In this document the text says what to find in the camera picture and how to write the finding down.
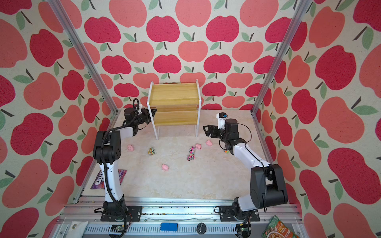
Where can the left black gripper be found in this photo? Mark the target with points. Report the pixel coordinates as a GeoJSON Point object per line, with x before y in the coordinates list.
{"type": "Point", "coordinates": [147, 115]}

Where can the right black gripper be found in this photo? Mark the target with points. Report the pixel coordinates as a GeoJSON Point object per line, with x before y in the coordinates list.
{"type": "Point", "coordinates": [212, 128]}

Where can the pink toy pig front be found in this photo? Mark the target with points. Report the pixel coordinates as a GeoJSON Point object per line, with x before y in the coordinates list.
{"type": "Point", "coordinates": [165, 167]}

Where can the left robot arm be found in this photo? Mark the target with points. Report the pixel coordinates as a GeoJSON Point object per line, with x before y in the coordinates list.
{"type": "Point", "coordinates": [108, 149]}

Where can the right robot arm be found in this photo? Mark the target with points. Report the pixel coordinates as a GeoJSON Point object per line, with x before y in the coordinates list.
{"type": "Point", "coordinates": [267, 185]}

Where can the pink toy car upper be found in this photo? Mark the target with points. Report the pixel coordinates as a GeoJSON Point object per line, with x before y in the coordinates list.
{"type": "Point", "coordinates": [192, 150]}

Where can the pink toy car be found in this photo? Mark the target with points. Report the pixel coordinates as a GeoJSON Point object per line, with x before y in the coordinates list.
{"type": "Point", "coordinates": [190, 157]}
{"type": "Point", "coordinates": [192, 150]}

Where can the pink toy car lower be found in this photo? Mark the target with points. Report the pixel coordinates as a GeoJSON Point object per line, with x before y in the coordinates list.
{"type": "Point", "coordinates": [190, 157]}

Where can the round black knob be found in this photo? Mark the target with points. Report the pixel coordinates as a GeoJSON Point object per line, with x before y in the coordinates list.
{"type": "Point", "coordinates": [201, 228]}

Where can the green snack bag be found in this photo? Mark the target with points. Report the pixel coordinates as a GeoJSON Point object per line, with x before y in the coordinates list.
{"type": "Point", "coordinates": [277, 229]}

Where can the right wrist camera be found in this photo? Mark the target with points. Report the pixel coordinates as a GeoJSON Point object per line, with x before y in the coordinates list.
{"type": "Point", "coordinates": [222, 115]}

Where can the wooden two-tier shelf white frame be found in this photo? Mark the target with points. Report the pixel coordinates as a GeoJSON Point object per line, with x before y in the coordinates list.
{"type": "Point", "coordinates": [174, 105]}

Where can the left aluminium frame post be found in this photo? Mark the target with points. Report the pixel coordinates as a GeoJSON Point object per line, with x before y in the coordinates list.
{"type": "Point", "coordinates": [70, 30]}

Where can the aluminium frame post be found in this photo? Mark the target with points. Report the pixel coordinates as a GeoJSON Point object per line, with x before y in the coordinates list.
{"type": "Point", "coordinates": [70, 30]}
{"type": "Point", "coordinates": [284, 46]}

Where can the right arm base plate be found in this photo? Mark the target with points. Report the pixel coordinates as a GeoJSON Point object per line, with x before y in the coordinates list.
{"type": "Point", "coordinates": [234, 214]}

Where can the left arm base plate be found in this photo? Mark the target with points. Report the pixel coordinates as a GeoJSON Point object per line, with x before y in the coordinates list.
{"type": "Point", "coordinates": [113, 214]}

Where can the blue block on rail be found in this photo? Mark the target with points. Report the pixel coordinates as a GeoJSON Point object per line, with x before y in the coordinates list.
{"type": "Point", "coordinates": [169, 227]}

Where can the right aluminium frame post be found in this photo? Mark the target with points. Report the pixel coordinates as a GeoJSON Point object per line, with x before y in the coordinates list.
{"type": "Point", "coordinates": [284, 46]}

